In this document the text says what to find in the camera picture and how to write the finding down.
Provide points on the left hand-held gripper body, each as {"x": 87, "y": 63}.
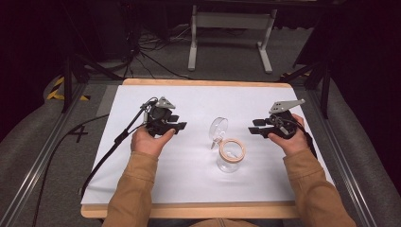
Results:
{"x": 159, "y": 118}

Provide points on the white table mat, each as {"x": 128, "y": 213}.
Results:
{"x": 195, "y": 183}

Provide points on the yellow black hazard tape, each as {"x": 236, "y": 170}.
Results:
{"x": 55, "y": 94}

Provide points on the aluminium floor rail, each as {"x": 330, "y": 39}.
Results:
{"x": 38, "y": 164}
{"x": 343, "y": 164}

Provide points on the white metal stand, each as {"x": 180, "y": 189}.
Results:
{"x": 231, "y": 19}

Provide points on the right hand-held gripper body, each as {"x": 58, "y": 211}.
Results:
{"x": 282, "y": 124}

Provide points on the person's right hand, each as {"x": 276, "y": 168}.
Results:
{"x": 294, "y": 145}

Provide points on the glass jar with hinged lid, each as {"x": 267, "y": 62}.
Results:
{"x": 231, "y": 150}

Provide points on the person's left hand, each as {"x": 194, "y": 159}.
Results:
{"x": 145, "y": 142}

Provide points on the black tripod stand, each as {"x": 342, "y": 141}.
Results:
{"x": 324, "y": 88}
{"x": 67, "y": 85}

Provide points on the wooden table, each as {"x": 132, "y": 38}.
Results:
{"x": 189, "y": 210}

